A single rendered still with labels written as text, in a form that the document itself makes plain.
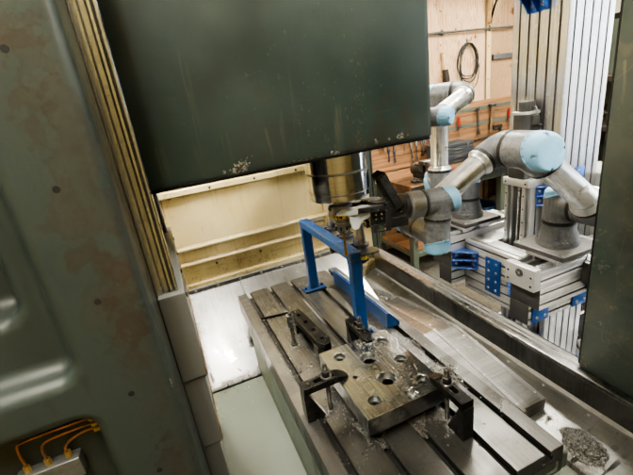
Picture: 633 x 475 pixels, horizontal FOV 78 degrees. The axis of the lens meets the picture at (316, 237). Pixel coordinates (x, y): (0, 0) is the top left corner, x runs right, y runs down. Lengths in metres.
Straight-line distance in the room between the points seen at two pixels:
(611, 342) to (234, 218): 1.56
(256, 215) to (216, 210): 0.21
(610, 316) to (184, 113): 1.21
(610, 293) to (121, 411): 1.21
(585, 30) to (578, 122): 0.34
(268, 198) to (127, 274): 1.48
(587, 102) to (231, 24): 1.53
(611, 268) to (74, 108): 1.26
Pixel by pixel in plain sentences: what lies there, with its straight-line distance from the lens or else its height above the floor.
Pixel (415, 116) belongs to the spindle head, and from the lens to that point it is 0.96.
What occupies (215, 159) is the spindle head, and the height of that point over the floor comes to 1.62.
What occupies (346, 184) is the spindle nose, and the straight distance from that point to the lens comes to 0.93.
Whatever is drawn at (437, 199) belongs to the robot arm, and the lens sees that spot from 1.11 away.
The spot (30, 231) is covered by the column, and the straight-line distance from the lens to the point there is 0.58.
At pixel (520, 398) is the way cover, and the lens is 1.53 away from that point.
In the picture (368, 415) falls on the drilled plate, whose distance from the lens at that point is 1.01.
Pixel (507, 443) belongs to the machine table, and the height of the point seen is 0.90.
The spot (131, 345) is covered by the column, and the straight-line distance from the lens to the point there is 0.63.
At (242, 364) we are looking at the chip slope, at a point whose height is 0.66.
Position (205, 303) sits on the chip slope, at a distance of 2.03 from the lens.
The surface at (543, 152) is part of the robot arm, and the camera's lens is 1.30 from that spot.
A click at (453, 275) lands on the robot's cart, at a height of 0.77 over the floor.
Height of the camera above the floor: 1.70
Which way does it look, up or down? 20 degrees down
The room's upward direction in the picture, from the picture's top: 8 degrees counter-clockwise
